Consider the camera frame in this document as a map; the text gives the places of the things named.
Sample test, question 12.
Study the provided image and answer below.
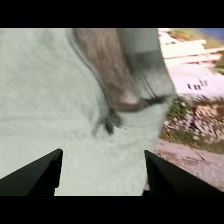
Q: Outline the pale green garment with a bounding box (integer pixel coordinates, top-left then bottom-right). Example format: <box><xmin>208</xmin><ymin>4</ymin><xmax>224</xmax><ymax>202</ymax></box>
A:
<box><xmin>0</xmin><ymin>28</ymin><xmax>178</xmax><ymax>197</ymax></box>

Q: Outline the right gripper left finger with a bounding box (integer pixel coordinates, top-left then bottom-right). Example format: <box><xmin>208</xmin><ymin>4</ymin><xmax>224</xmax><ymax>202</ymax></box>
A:
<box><xmin>0</xmin><ymin>148</ymin><xmax>64</xmax><ymax>197</ymax></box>

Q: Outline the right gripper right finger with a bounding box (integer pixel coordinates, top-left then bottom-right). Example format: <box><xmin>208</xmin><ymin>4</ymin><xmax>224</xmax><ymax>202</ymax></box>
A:
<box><xmin>143</xmin><ymin>149</ymin><xmax>224</xmax><ymax>197</ymax></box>

